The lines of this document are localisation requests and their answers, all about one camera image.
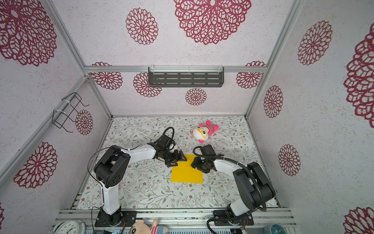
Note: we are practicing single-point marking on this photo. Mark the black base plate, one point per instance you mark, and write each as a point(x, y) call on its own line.
point(223, 218)
point(118, 219)

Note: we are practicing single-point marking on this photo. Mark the teal round clock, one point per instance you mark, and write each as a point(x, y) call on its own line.
point(274, 229)

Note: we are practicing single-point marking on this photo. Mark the pink white plush toy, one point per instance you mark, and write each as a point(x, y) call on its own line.
point(202, 132)

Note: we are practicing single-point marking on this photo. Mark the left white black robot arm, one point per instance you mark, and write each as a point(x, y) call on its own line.
point(110, 169)

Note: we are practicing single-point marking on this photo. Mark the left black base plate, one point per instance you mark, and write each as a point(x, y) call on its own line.
point(118, 219)

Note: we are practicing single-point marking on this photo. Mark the white analog alarm clock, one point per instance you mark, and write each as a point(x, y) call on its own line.
point(70, 227)

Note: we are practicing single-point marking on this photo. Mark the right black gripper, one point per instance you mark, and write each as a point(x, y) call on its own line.
point(196, 161)

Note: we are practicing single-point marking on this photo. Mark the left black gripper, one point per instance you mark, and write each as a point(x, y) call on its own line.
point(180, 154)

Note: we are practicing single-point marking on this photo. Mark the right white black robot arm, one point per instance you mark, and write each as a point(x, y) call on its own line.
point(254, 187)

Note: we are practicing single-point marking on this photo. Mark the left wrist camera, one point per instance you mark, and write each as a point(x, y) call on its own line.
point(163, 143)

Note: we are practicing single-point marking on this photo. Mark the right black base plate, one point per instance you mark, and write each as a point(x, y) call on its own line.
point(223, 218)

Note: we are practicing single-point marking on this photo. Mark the pig plush striped shirt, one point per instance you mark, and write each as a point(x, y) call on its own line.
point(140, 227)

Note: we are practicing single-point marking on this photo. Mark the black wire wall rack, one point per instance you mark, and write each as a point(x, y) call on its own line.
point(63, 114)

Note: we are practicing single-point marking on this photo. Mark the yellow square paper sheet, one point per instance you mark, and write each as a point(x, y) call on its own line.
point(184, 173)

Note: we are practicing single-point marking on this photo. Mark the dark grey wall shelf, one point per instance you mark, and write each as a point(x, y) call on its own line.
point(186, 79)

